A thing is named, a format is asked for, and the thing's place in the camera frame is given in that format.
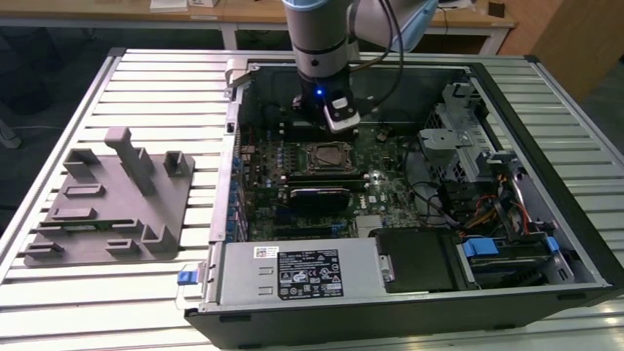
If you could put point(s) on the silver CPU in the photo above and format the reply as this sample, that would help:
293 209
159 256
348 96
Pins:
329 156

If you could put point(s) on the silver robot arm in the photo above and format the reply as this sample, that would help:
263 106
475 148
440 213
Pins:
316 33

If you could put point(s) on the CPU socket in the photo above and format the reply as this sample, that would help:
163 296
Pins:
307 170

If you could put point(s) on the round coin battery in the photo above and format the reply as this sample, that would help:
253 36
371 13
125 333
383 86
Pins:
383 134

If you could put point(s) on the silver metal drive cage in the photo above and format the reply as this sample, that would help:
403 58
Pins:
445 140

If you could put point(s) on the black graphics card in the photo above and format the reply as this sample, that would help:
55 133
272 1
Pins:
319 204

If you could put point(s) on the white labelled box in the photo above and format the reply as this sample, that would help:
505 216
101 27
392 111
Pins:
201 3

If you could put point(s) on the wooden desk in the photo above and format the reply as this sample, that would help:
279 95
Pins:
468 16

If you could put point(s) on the silver chipset heatsink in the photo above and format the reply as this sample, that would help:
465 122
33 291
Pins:
371 226

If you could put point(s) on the green motherboard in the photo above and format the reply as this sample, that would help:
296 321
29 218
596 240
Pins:
395 219

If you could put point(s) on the black expansion slot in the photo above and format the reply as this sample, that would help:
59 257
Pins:
301 232

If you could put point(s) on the white paper stack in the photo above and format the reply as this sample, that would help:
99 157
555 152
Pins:
168 4

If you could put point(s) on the small dark box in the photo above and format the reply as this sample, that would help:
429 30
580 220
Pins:
497 10

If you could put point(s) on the black plastic shroud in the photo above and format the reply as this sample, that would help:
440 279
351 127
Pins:
419 261

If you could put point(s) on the grey parts rack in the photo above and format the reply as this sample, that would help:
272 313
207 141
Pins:
116 208

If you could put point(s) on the grey power supply unit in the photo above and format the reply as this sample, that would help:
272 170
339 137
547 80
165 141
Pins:
244 278

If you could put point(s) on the hard disk in blue carrier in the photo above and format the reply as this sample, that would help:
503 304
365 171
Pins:
480 248

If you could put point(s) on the brown wooden cabinet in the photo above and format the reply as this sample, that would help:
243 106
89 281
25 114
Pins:
575 44

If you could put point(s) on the blue case latch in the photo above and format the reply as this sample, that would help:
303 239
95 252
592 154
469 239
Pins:
187 278

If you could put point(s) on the green RAM stick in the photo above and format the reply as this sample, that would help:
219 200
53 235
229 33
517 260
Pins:
83 224

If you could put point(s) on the small blue clip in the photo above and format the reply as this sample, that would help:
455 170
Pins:
552 245

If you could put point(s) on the black PC case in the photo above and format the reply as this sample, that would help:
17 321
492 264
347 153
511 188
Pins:
341 325

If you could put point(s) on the grey stand foot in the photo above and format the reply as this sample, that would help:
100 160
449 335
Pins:
9 137

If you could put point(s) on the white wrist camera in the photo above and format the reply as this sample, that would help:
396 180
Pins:
343 122

